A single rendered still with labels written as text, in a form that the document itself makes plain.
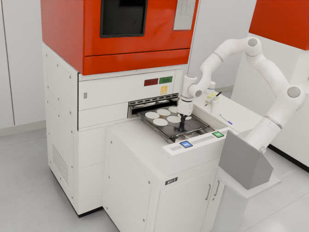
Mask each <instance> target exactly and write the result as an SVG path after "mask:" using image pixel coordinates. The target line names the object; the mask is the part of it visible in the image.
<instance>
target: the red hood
mask: <svg viewBox="0 0 309 232"><path fill-rule="evenodd" d="M198 3H199V0H40V7H41V26H42V41H43V42H44V43H46V44H47V45H48V46H49V47H50V48H51V49H52V50H53V51H55V52H56V53H57V54H58V55H59V56H61V57H62V58H63V59H64V60H65V61H66V62H68V63H69V64H70V65H71V66H72V67H74V68H75V69H76V70H77V71H78V72H79V73H81V74H82V75H95V74H104V73H112V72H120V71H129V70H140V69H148V68H156V67H165V66H173V65H181V64H188V60H189V53H190V48H191V43H192V38H193V32H194V27H195V20H196V14H197V9H198Z"/></svg>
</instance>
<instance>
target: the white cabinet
mask: <svg viewBox="0 0 309 232"><path fill-rule="evenodd" d="M219 160H220V158H218V159H215V160H212V161H210V162H207V163H204V164H202V165H199V166H196V167H194V168H190V169H188V170H185V171H182V172H180V173H177V174H174V175H172V176H169V177H166V178H164V179H161V180H159V179H158V178H157V177H156V176H155V175H154V174H153V173H152V172H151V171H150V170H149V169H148V168H147V167H146V166H145V165H144V164H143V163H142V162H141V161H140V160H139V159H138V158H137V157H136V156H135V155H134V154H133V153H132V152H131V151H130V150H129V149H128V148H127V147H126V146H125V145H124V144H123V143H122V142H121V141H120V140H119V139H118V138H117V137H116V136H115V135H114V134H113V133H112V132H111V131H110V130H109V129H108V128H107V133H106V150H105V167H104V184H103V208H104V209H105V211H106V213H107V215H108V216H109V217H110V219H111V220H112V222H113V223H114V225H115V226H116V227H117V229H118V230H119V232H211V231H212V227H213V223H214V220H215V217H216V214H217V209H218V207H219V203H220V200H221V196H222V193H223V189H224V186H225V184H224V183H223V182H222V181H220V180H219V179H218V178H217V175H218V163H219Z"/></svg>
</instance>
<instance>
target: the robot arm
mask: <svg viewBox="0 0 309 232"><path fill-rule="evenodd" d="M239 52H245V53H246V59H247V61H248V63H249V64H250V65H251V66H252V67H253V68H254V69H255V70H256V71H258V72H259V73H260V75H261V76H262V77H263V78H264V80H265V81H266V82H267V83H268V85H269V86H270V88H271V90H272V91H273V93H274V95H275V97H276V100H275V102H274V103H273V105H272V106H271V108H270V110H269V111H268V112H267V114H266V115H265V116H264V117H263V118H262V119H261V121H260V122H259V123H258V124H257V125H256V126H255V128H254V129H253V130H252V131H251V132H250V133H249V134H248V135H247V136H246V138H245V139H243V138H242V137H240V138H242V139H243V140H244V141H246V142H247V143H249V144H250V145H252V146H253V147H255V148H256V149H258V150H259V151H261V152H262V153H265V152H266V147H267V146H268V145H269V144H270V143H271V142H272V140H273V139H274V138H275V137H276V136H277V135H278V133H279V132H280V131H281V130H282V129H283V128H284V126H285V125H286V124H287V123H288V122H289V120H290V118H291V117H292V115H293V114H295V113H298V112H299V111H300V110H301V109H302V107H303V104H304V101H305V91H304V89H303V88H302V87H300V86H299V85H290V84H289V83H288V81H287V79H286V78H285V76H284V75H283V73H282V72H281V71H280V69H279V68H278V67H277V66H276V65H275V63H274V62H272V61H270V60H268V59H267V58H266V57H265V56H264V54H263V52H262V44H261V41H260V40H259V39H258V38H256V37H252V36H249V37H246V38H243V39H228V40H226V41H224V42H223V43H222V44H221V45H220V46H219V47H218V48H217V49H216V50H215V51H214V52H213V53H212V54H211V55H210V56H209V57H208V58H207V59H206V60H205V61H204V62H203V63H202V65H201V66H200V72H201V73H202V79H201V80H200V82H199V83H198V84H197V77H196V76H194V75H185V76H184V80H183V88H182V93H181V95H180V96H181V98H180V100H179V102H178V106H177V113H178V114H180V116H181V122H182V123H184V122H185V119H186V117H188V116H192V111H193V99H194V98H198V97H199V96H201V95H202V94H203V93H204V92H205V91H206V90H207V88H208V87H209V86H210V83H211V74H212V72H213V71H214V70H215V69H216V68H217V67H218V66H219V65H220V64H221V63H222V62H223V61H224V60H225V59H226V58H227V57H228V56H230V55H232V54H236V53H239ZM183 115H184V116H183Z"/></svg>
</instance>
